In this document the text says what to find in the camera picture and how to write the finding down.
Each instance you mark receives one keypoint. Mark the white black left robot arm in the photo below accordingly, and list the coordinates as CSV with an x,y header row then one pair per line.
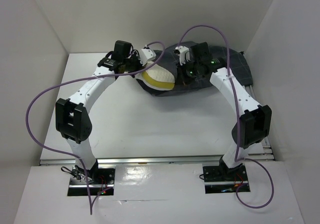
x,y
72,114

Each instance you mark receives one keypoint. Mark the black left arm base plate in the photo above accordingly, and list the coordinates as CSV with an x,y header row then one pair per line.
x,y
103,176

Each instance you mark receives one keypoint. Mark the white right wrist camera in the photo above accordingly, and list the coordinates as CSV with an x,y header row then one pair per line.
x,y
184,54

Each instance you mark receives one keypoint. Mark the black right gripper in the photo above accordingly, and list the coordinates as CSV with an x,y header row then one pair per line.
x,y
182,78

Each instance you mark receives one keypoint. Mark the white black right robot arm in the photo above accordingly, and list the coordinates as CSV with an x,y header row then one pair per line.
x,y
224,80

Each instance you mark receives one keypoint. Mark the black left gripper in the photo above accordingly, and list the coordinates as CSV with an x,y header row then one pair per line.
x,y
139,66

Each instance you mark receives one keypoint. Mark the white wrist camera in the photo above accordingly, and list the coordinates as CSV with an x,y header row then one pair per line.
x,y
184,54
146,55

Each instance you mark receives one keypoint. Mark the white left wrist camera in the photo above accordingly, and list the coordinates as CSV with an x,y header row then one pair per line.
x,y
146,55

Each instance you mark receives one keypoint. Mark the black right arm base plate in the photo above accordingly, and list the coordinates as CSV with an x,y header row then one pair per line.
x,y
212,174

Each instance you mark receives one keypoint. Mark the aluminium front rail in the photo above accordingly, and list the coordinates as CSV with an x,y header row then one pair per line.
x,y
182,159

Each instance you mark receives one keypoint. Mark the dark grey checked pillowcase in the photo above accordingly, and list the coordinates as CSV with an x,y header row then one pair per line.
x,y
219,57

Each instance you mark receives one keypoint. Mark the cream memory foam pillow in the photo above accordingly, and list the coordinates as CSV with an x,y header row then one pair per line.
x,y
157,78

